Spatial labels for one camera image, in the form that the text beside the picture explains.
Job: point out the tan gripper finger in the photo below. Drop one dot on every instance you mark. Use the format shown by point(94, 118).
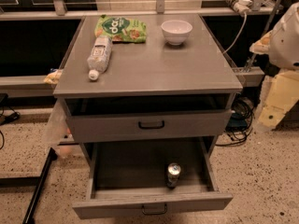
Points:
point(262, 45)

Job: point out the redbull can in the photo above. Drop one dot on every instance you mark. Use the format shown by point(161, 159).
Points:
point(173, 174)

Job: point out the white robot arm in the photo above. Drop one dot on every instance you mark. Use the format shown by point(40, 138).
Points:
point(281, 44)

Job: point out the grey drawer cabinet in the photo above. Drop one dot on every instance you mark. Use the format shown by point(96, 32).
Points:
point(152, 77)

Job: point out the open lower drawer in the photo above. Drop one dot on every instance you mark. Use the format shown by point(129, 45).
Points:
point(126, 175)

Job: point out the upper grey drawer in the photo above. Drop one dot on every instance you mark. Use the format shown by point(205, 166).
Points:
point(107, 128)

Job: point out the white power strip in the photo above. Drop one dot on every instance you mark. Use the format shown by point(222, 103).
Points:
point(239, 6)

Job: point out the white bowl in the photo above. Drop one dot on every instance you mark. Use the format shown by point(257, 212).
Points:
point(176, 31)

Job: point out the green snack bag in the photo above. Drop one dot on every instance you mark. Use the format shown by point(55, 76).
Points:
point(121, 29)

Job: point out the clear plastic water bottle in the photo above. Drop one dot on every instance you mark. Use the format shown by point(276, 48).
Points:
point(98, 60)

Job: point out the yellow crumpled wrapper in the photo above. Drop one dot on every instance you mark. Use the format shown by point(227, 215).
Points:
point(53, 77)

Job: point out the clear plastic bag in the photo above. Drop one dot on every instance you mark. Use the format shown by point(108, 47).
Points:
point(57, 134)

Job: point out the black upper drawer handle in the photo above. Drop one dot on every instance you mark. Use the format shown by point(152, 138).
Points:
point(155, 125)

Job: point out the black drawer handle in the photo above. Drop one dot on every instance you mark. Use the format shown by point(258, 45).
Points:
point(155, 125)
point(154, 210)

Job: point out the black lower drawer handle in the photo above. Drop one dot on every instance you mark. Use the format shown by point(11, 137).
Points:
point(154, 210)

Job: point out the black floor frame bar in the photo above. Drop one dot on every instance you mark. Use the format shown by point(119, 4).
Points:
point(29, 216)

